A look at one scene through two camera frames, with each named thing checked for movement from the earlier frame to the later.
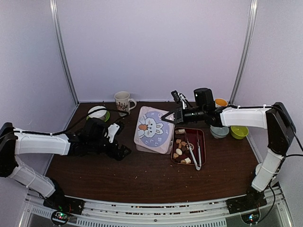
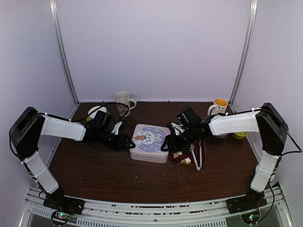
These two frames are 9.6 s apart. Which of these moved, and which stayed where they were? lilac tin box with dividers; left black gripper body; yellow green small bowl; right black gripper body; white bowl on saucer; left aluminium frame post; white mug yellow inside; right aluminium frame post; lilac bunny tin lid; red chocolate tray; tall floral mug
Moved: left black gripper body; right black gripper body; lilac bunny tin lid; lilac tin box with dividers
Stayed: yellow green small bowl; white bowl on saucer; white mug yellow inside; right aluminium frame post; tall floral mug; left aluminium frame post; red chocolate tray
